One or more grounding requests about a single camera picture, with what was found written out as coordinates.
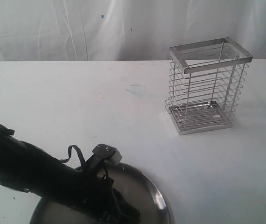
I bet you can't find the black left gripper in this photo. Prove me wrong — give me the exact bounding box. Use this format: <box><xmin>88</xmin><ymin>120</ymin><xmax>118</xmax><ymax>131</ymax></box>
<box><xmin>60</xmin><ymin>170</ymin><xmax>140</xmax><ymax>224</ymax></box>

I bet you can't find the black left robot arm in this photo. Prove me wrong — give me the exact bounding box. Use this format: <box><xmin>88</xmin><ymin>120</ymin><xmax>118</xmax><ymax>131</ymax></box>
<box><xmin>0</xmin><ymin>124</ymin><xmax>140</xmax><ymax>224</ymax></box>

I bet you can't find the round steel plate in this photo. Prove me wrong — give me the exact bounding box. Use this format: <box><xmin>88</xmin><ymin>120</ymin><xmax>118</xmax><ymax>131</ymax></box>
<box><xmin>30</xmin><ymin>163</ymin><xmax>174</xmax><ymax>224</ymax></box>

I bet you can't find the white backdrop curtain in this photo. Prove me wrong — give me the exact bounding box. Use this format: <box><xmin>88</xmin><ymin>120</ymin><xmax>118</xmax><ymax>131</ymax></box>
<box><xmin>0</xmin><ymin>0</ymin><xmax>266</xmax><ymax>61</ymax></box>

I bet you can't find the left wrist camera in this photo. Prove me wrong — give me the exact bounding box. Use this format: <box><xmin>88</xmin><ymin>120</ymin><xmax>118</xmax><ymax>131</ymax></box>
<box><xmin>81</xmin><ymin>143</ymin><xmax>123</xmax><ymax>180</ymax></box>

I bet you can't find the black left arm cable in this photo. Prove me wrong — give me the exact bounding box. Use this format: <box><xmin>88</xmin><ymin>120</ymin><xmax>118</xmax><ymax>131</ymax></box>
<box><xmin>58</xmin><ymin>144</ymin><xmax>110</xmax><ymax>182</ymax></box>

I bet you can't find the metal wire utensil holder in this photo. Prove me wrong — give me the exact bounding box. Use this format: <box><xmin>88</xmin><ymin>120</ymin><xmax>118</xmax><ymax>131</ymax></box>
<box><xmin>165</xmin><ymin>37</ymin><xmax>252</xmax><ymax>135</ymax></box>

